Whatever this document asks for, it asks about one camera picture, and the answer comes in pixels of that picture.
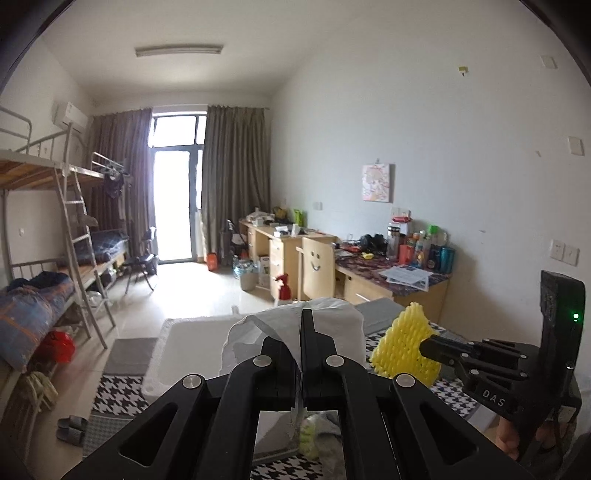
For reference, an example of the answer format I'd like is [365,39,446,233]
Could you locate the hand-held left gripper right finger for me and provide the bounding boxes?
[301,308,520,480]

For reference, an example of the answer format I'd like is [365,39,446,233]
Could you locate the brown curtain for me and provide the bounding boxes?
[202,105,271,266]
[90,108,153,259]

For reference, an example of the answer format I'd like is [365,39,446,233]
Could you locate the dark blue quilt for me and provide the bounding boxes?
[90,230,130,265]

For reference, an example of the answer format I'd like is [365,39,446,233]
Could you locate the blue orange plaid quilt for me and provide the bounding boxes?
[0,271,77,370]

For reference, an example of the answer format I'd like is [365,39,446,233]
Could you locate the grey metal bunk bed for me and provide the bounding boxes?
[0,106,117,416]
[69,152,134,289]

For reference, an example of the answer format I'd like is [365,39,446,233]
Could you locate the printed paper sheets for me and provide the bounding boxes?
[379,265,435,291]

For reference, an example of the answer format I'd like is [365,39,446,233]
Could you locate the wooden chair with smiley face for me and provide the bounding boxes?
[295,236,338,303]

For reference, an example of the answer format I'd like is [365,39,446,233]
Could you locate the white wall switch panel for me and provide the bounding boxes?
[550,239,580,266]

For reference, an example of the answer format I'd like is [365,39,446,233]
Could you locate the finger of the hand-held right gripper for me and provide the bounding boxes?
[418,344,528,385]
[428,335,539,366]

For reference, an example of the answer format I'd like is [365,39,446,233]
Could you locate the white bucket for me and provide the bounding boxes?
[233,258,259,291]

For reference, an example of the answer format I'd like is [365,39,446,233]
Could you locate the clear plastic bag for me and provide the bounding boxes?
[221,298,368,439]

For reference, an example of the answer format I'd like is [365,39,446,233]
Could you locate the glass balcony door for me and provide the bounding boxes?
[148,115,207,265]

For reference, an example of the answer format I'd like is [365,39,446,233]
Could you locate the black folding chair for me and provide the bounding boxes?
[124,227,158,294]

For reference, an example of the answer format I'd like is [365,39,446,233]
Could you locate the green tissue packet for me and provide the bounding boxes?
[299,412,345,462]

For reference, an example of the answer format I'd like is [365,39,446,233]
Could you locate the white bottle with red pump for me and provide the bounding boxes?
[272,272,296,308]

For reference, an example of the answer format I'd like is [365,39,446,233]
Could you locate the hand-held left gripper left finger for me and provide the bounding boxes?
[60,336,302,480]

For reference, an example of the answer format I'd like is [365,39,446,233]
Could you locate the yellow foam fruit net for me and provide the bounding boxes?
[370,302,443,387]

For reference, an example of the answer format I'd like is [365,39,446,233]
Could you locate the houndstooth patterned mat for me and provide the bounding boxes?
[83,298,502,480]

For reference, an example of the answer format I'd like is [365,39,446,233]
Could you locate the white foam box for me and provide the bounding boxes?
[143,314,252,406]

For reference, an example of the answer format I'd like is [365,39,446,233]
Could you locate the wooden desk with drawer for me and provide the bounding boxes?
[335,258,450,324]

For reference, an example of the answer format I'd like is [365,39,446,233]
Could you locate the person's right hand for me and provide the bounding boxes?
[495,412,525,461]

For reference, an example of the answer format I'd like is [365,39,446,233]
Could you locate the pink wall poster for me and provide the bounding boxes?
[362,162,394,203]

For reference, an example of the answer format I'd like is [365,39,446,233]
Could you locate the beige cloth bundle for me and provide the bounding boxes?
[21,371,58,411]

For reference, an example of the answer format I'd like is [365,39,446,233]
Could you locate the ceiling tube light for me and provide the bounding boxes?
[135,44,223,58]

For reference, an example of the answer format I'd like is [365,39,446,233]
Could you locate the white air conditioner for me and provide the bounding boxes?
[53,102,89,134]

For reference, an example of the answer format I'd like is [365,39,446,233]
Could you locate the wooden desk with drawers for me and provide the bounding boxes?
[239,219,338,301]

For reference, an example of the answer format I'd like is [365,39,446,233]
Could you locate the dark hanging clothes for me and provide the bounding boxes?
[102,168,126,199]

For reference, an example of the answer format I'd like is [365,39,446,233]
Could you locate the red plastic bag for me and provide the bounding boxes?
[36,330,75,365]

